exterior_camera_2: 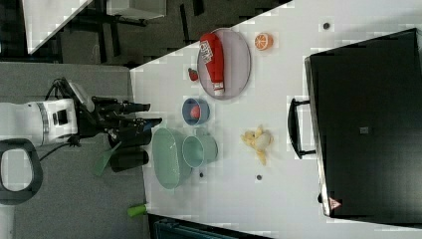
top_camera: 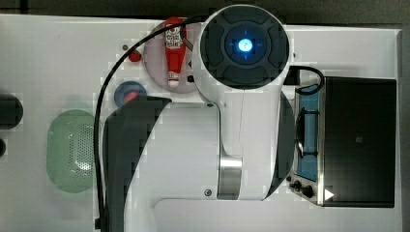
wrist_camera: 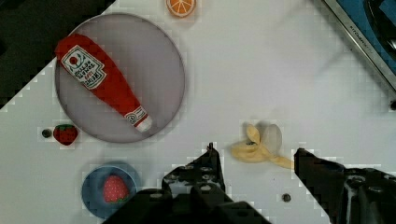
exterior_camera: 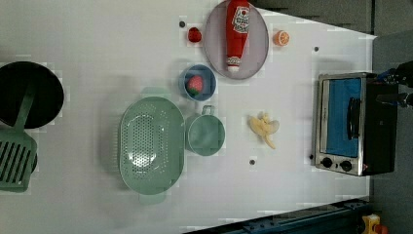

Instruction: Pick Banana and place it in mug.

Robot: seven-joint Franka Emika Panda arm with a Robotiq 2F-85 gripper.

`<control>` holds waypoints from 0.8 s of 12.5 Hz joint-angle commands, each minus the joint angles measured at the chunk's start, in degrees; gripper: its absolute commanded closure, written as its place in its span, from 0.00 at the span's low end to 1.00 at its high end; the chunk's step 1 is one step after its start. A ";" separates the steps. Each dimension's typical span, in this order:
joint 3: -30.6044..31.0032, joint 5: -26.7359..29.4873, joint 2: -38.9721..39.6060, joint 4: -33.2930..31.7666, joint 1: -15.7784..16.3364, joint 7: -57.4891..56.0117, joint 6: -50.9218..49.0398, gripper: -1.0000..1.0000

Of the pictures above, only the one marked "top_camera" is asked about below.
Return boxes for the small red strawberry toy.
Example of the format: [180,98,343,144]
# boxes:
[129,49,142,62]

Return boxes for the black round object at edge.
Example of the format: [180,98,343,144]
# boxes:
[0,94,23,130]

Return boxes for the green perforated strainer tray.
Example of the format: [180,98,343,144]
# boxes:
[46,109,95,193]

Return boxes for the red strawberry in bowl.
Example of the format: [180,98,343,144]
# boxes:
[124,91,139,102]

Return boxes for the blue bowl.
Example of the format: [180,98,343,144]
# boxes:
[114,81,147,107]

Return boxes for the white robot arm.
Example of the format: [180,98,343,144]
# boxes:
[102,5,294,232]

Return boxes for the grey round plate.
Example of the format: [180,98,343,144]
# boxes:
[143,23,200,94]

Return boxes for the red ketchup bottle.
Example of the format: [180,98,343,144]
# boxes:
[163,26,187,87]

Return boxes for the black toaster oven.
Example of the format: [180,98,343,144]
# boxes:
[287,77,396,208]

